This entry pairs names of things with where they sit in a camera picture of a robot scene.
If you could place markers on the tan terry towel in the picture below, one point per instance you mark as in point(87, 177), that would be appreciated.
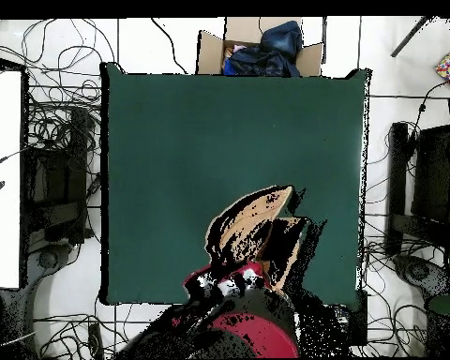
point(255, 213)

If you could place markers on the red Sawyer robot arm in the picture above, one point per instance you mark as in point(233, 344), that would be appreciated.
point(258, 333)

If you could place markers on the dark green table cloth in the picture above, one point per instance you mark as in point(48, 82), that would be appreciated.
point(172, 150)

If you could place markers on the grey chair base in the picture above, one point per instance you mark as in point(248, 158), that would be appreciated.
point(420, 272)
point(45, 258)

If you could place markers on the black power strip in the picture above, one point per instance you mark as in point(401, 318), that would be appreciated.
point(95, 339)

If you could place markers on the dark blue garment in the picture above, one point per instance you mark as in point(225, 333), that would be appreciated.
point(273, 52)

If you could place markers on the brown cardboard box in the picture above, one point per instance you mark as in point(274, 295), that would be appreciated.
point(210, 52)

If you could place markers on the white desk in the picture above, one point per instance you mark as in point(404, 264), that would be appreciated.
point(2, 187)

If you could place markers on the grey metal bar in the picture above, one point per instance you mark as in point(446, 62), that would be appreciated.
point(408, 37)

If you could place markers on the black frame stand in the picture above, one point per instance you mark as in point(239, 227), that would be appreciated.
point(431, 176)
point(60, 187)

